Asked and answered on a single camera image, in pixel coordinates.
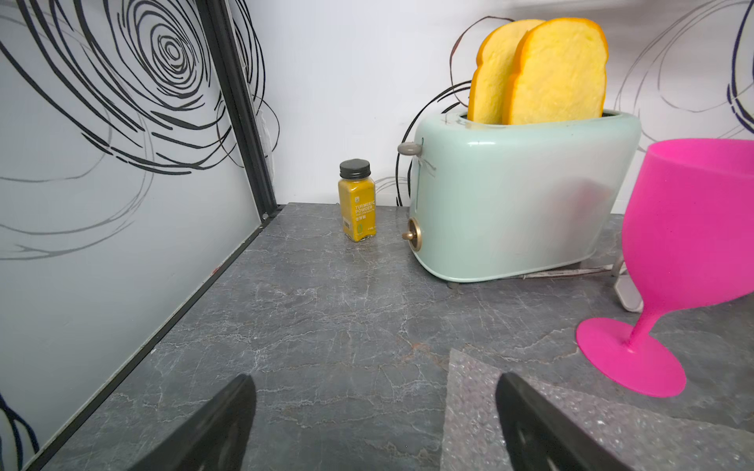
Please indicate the mint green toaster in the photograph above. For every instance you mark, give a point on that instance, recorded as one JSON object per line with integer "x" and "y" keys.
{"x": 491, "y": 201}

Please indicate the yellow sponge toast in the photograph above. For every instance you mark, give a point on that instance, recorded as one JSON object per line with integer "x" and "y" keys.
{"x": 559, "y": 74}
{"x": 493, "y": 69}

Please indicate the pink glass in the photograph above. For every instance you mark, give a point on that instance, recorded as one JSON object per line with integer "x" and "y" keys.
{"x": 687, "y": 241}

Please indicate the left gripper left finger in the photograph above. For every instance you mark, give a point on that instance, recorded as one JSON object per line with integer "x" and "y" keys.
{"x": 214, "y": 438}

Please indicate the yellow sponge toast back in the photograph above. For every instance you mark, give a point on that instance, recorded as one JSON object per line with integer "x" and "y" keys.
{"x": 493, "y": 69}

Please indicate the white toaster cable plug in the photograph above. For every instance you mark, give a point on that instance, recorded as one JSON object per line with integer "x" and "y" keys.
{"x": 625, "y": 289}

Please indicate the yellow sponge toast front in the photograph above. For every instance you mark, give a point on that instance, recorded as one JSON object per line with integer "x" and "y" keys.
{"x": 559, "y": 74}

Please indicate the bubble wrap of pink glass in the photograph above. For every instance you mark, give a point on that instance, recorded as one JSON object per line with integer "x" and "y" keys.
{"x": 643, "y": 440}

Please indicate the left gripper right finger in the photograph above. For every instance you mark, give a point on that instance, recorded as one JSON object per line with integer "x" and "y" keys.
{"x": 538, "y": 436}

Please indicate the yellow spice jar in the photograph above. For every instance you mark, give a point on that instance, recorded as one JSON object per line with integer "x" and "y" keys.
{"x": 357, "y": 199}

